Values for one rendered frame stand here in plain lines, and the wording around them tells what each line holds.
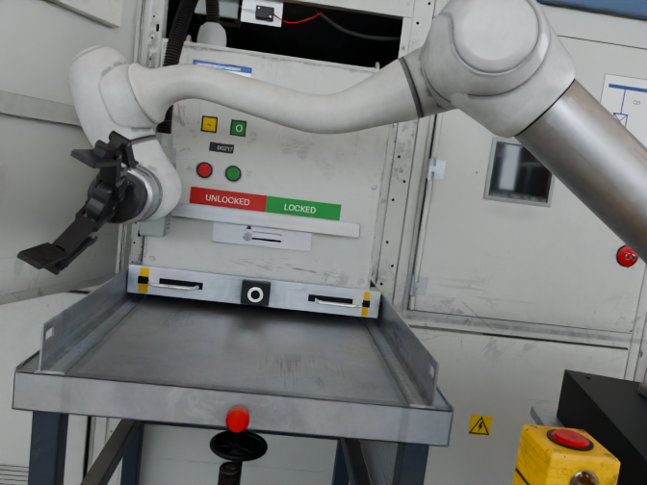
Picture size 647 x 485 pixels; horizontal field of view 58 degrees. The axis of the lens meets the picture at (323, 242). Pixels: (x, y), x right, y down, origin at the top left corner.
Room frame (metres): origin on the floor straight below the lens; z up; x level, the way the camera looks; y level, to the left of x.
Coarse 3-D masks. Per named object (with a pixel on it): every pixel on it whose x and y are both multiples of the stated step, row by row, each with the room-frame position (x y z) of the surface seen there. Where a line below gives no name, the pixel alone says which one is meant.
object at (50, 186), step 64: (0, 0) 1.08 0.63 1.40; (64, 0) 1.18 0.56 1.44; (128, 0) 1.40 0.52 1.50; (0, 64) 1.08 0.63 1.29; (64, 64) 1.23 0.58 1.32; (0, 128) 1.09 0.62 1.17; (64, 128) 1.24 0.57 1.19; (0, 192) 1.10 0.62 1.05; (64, 192) 1.25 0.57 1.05; (0, 256) 1.11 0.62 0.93; (128, 256) 1.44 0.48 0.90
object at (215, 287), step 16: (128, 272) 1.20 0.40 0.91; (160, 272) 1.21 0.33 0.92; (176, 272) 1.21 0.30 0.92; (192, 272) 1.21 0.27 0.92; (208, 272) 1.22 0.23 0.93; (128, 288) 1.20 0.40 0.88; (160, 288) 1.21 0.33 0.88; (208, 288) 1.22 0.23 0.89; (224, 288) 1.22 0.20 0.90; (240, 288) 1.22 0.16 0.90; (272, 288) 1.23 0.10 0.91; (288, 288) 1.23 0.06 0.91; (304, 288) 1.23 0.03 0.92; (320, 288) 1.24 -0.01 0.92; (336, 288) 1.24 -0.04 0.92; (352, 288) 1.25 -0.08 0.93; (272, 304) 1.23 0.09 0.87; (288, 304) 1.23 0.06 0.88; (304, 304) 1.24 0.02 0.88; (320, 304) 1.24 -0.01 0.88; (368, 304) 1.25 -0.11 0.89
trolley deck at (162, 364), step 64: (128, 320) 1.06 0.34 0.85; (192, 320) 1.12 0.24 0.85; (256, 320) 1.18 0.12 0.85; (320, 320) 1.24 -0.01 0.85; (64, 384) 0.77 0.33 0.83; (128, 384) 0.78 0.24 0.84; (192, 384) 0.79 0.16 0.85; (256, 384) 0.83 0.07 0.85; (320, 384) 0.86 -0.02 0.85; (384, 384) 0.89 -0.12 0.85
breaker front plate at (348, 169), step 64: (256, 64) 1.23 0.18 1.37; (320, 64) 1.25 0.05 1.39; (192, 128) 1.22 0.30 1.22; (256, 128) 1.23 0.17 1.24; (384, 128) 1.26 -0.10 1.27; (256, 192) 1.24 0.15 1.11; (320, 192) 1.25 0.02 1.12; (192, 256) 1.23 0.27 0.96; (256, 256) 1.24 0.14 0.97; (320, 256) 1.25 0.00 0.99
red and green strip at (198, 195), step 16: (192, 192) 1.22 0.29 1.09; (208, 192) 1.23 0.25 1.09; (224, 192) 1.23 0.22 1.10; (240, 192) 1.23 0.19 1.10; (240, 208) 1.23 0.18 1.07; (256, 208) 1.24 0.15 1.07; (272, 208) 1.24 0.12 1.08; (288, 208) 1.24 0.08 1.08; (304, 208) 1.24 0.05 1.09; (320, 208) 1.25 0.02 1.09; (336, 208) 1.25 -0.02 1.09
